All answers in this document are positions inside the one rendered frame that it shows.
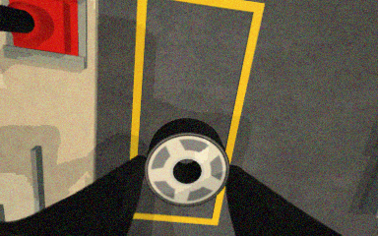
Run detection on black tyre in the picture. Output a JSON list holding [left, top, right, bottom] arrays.
[[144, 118, 230, 207]]

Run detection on yellow rectangular outline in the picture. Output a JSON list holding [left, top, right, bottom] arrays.
[[130, 0, 265, 225]]

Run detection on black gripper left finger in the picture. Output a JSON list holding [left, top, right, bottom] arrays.
[[0, 155, 146, 236]]

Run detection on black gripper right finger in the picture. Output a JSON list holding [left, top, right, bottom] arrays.
[[225, 165, 343, 236]]

